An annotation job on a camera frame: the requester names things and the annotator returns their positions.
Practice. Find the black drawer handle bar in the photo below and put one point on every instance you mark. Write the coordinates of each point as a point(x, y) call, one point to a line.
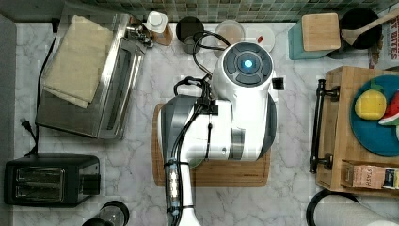
point(321, 93)

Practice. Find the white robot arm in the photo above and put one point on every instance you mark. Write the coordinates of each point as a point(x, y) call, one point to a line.
point(234, 118)

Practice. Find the wooden drawer box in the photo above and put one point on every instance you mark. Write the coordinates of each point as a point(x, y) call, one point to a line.
point(337, 137)

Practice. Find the bamboo cutting board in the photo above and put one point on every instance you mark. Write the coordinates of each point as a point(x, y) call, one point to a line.
point(214, 173)

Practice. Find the black round canister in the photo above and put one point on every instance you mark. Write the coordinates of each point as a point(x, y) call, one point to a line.
point(188, 31)

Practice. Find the glass jar of colourful cereal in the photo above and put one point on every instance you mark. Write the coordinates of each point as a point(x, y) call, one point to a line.
point(231, 30)

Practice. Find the bottle with white cap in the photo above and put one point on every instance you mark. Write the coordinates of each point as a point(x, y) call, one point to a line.
point(157, 24)

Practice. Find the stainless steel toaster oven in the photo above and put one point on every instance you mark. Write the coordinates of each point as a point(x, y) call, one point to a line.
point(105, 116)

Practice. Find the black pan with lid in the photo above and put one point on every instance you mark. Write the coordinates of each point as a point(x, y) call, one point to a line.
point(113, 213)

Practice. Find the folded beige towel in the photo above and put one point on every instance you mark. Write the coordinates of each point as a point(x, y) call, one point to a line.
point(76, 69)

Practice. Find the teal canister with wooden lid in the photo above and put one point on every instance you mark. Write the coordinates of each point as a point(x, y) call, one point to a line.
point(314, 36)

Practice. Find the paper towel roll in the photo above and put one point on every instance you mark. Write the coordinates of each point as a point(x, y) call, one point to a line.
point(334, 210)

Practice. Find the wooden spoon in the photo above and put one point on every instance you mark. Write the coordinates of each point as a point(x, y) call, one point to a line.
point(350, 36)

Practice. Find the yellow toy lemon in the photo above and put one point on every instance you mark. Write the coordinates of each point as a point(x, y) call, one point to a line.
point(372, 103)

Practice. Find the tea bag packets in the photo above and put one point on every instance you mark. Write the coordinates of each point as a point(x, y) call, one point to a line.
point(369, 176)

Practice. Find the teal plate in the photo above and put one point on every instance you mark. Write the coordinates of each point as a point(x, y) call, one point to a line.
point(375, 138)

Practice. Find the black two-slot toaster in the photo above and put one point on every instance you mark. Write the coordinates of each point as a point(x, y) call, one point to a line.
point(52, 180)

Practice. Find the black utensil holder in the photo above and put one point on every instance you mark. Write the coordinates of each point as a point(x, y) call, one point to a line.
point(357, 18)

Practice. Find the toy watermelon slice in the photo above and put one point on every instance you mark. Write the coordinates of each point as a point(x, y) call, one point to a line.
point(391, 115)

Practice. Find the snack box with red letters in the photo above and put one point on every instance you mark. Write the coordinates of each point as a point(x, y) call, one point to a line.
point(385, 54)

